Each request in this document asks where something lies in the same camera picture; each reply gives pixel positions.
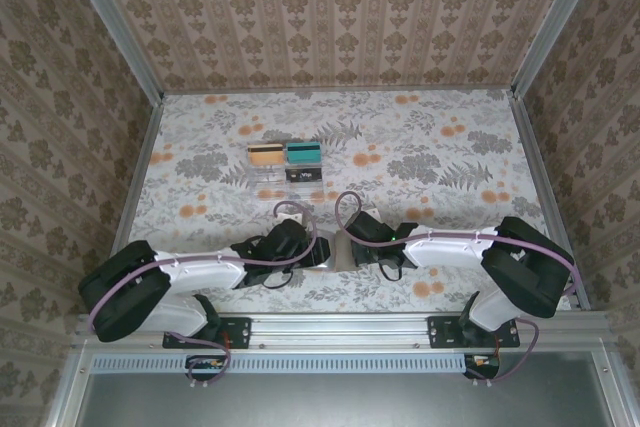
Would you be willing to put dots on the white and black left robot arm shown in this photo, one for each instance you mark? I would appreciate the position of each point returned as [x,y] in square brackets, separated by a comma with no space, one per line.
[200,267]

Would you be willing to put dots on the grey metal sheet panel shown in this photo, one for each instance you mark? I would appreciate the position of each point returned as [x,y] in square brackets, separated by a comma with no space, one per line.
[340,402]

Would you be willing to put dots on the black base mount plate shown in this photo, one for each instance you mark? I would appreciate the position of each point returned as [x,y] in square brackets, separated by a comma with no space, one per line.
[445,332]
[235,332]

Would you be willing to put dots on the aluminium back rail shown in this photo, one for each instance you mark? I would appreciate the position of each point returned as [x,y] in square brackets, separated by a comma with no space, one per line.
[340,91]

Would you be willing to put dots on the grey folding card holder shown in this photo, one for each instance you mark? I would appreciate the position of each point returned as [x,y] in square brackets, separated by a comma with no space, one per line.
[342,258]

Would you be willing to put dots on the aluminium frame post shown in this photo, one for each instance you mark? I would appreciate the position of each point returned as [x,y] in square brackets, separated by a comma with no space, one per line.
[115,27]
[550,22]

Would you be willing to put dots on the black VIP card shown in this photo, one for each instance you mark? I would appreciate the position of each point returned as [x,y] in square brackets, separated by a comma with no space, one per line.
[304,175]

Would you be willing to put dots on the aluminium side rail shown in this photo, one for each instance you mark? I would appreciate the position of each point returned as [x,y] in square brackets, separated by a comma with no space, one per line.
[545,187]
[135,187]

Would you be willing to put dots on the black controller board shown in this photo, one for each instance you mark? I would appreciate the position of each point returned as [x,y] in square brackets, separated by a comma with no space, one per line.
[482,364]
[205,364]

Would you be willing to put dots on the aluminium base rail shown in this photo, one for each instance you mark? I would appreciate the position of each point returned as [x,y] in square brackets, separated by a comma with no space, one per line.
[340,332]

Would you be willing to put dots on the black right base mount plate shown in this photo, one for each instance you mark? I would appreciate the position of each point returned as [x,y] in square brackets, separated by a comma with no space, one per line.
[445,332]

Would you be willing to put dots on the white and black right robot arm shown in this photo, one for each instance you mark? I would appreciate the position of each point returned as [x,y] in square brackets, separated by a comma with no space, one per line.
[440,252]

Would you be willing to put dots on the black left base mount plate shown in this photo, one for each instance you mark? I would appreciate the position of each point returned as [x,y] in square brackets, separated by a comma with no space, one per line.
[235,332]

